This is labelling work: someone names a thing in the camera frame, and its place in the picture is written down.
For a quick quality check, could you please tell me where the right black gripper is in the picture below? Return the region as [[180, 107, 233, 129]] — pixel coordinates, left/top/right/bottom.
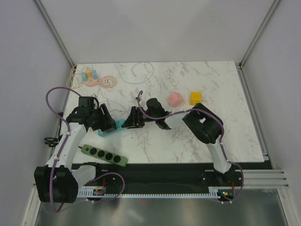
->
[[122, 106, 157, 129]]

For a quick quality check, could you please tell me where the teal power strip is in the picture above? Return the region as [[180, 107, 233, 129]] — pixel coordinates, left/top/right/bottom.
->
[[98, 119, 126, 137]]

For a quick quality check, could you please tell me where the green power strip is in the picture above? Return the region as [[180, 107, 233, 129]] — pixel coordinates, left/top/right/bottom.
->
[[81, 145, 128, 167]]

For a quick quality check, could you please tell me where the pink round power socket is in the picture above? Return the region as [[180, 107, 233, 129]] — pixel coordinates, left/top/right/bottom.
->
[[84, 78, 99, 87]]

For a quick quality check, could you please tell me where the pink cube plug adapter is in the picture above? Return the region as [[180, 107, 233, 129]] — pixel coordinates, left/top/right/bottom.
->
[[167, 92, 184, 107]]

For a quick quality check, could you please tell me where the yellow cube plug adapter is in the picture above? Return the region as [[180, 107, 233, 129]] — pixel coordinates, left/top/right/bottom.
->
[[189, 92, 202, 106]]

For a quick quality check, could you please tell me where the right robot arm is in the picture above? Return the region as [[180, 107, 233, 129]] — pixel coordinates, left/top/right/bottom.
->
[[122, 98, 232, 186]]

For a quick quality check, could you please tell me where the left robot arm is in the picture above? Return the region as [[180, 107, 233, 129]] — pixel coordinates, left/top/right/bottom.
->
[[34, 97, 117, 203]]

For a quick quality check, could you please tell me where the blue plug on pink socket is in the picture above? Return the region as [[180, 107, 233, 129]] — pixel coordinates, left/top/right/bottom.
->
[[92, 70, 98, 80]]

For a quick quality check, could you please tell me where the teal plug on pink socket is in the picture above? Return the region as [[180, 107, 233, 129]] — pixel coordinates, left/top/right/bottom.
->
[[81, 73, 87, 81]]

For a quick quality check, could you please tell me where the yellow plug on pink socket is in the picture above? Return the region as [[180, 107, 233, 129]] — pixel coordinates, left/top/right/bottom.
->
[[85, 69, 93, 77]]

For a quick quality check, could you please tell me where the light blue thin cable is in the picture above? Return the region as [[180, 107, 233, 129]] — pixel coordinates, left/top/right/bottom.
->
[[96, 61, 155, 113]]

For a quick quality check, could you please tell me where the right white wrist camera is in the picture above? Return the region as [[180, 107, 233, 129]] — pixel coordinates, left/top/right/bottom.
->
[[136, 97, 145, 108]]

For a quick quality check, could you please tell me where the pink coiled cable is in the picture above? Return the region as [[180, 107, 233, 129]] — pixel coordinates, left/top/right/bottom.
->
[[98, 75, 119, 89]]

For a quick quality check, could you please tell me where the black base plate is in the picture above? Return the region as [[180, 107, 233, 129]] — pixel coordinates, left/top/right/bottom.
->
[[86, 162, 243, 194]]

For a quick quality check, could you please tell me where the yellow thin cable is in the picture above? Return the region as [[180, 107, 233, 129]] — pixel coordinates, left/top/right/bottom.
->
[[66, 66, 83, 89]]

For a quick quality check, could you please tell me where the white slotted cable duct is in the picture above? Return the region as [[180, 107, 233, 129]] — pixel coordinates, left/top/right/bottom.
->
[[77, 186, 220, 199]]

